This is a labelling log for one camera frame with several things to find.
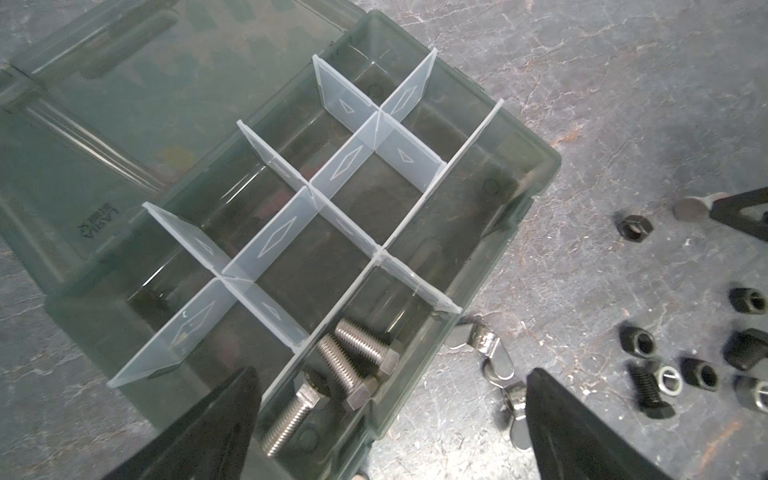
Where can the silver wing nut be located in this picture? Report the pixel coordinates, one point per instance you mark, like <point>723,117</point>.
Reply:
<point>515,398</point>
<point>497,368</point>

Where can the silver hex nut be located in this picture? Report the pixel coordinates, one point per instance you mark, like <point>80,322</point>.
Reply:
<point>669,380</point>

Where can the silver hex bolt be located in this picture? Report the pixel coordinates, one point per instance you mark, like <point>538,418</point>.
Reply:
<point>358,390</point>
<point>696,208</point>
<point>365,344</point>
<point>308,396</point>

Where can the black socket screw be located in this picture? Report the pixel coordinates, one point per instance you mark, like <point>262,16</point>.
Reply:
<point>748,301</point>

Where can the grey plastic organizer box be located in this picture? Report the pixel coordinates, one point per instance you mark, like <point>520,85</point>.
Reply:
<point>202,186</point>

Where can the black bolt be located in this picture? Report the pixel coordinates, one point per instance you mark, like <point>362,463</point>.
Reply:
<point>649,397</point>

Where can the black hex nut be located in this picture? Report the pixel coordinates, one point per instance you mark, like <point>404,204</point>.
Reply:
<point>637,341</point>
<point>635,228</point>

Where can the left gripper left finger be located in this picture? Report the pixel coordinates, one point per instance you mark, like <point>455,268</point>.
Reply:
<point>210,441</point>

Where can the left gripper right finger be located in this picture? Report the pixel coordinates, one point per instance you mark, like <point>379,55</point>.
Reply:
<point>571,442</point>

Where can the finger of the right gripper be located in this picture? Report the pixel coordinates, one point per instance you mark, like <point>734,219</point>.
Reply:
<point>730,211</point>

